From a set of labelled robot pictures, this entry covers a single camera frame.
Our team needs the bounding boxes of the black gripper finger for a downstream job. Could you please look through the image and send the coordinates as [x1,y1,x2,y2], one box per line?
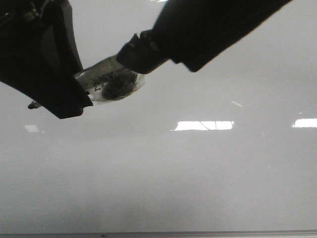
[116,0,289,74]
[0,0,93,119]

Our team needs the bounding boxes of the marker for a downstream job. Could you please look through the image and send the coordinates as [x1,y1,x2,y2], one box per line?
[26,57,145,118]

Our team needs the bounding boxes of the white whiteboard with metal frame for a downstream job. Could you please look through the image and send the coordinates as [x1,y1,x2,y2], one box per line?
[0,0,317,233]

